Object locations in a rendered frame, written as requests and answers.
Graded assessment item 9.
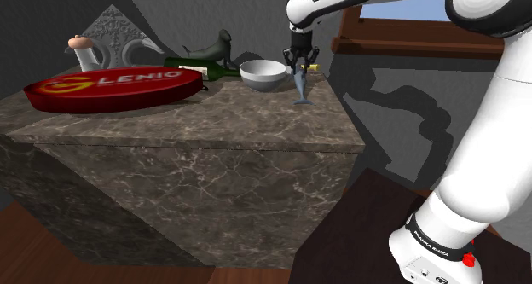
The wooden framed window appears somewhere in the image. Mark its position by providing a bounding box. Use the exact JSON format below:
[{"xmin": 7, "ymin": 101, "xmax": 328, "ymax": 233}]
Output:
[{"xmin": 330, "ymin": 0, "xmax": 506, "ymax": 61}]

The dark robot stand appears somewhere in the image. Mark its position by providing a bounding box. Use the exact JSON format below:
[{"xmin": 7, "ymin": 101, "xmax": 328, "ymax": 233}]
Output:
[{"xmin": 288, "ymin": 166, "xmax": 532, "ymax": 284}]

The white teapot with peach lid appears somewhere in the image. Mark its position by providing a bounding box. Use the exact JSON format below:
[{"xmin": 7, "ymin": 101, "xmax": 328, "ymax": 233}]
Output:
[{"xmin": 63, "ymin": 34, "xmax": 110, "ymax": 73}]

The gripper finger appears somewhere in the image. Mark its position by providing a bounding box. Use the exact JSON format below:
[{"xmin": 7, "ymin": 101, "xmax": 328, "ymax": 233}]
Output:
[
  {"xmin": 282, "ymin": 46, "xmax": 298, "ymax": 74},
  {"xmin": 304, "ymin": 46, "xmax": 321, "ymax": 74}
]

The grey ornate triangular ornament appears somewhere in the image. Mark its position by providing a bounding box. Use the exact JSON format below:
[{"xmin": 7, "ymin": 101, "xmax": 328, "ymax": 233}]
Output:
[{"xmin": 82, "ymin": 3, "xmax": 165, "ymax": 71}]

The white bowl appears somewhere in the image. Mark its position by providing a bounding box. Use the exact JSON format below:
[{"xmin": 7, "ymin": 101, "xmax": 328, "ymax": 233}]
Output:
[{"xmin": 239, "ymin": 59, "xmax": 288, "ymax": 93}]

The green glass bottle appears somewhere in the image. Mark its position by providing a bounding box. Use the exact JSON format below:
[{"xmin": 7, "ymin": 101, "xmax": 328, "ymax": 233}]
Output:
[{"xmin": 163, "ymin": 56, "xmax": 242, "ymax": 83}]

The blue-grey fish figure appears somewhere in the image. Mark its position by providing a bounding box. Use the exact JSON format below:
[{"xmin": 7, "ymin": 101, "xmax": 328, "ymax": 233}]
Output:
[{"xmin": 290, "ymin": 66, "xmax": 316, "ymax": 107}]

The red round tray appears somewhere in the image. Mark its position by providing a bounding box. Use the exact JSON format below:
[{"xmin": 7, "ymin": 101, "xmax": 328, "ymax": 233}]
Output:
[{"xmin": 23, "ymin": 66, "xmax": 205, "ymax": 115}]

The brown marble counter block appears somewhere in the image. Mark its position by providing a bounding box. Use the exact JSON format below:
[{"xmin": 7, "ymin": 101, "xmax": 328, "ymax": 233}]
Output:
[{"xmin": 0, "ymin": 64, "xmax": 367, "ymax": 270}]

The dark green seal figure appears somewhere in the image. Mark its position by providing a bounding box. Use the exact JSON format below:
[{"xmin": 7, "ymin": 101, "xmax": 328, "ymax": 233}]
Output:
[{"xmin": 181, "ymin": 28, "xmax": 235, "ymax": 71}]

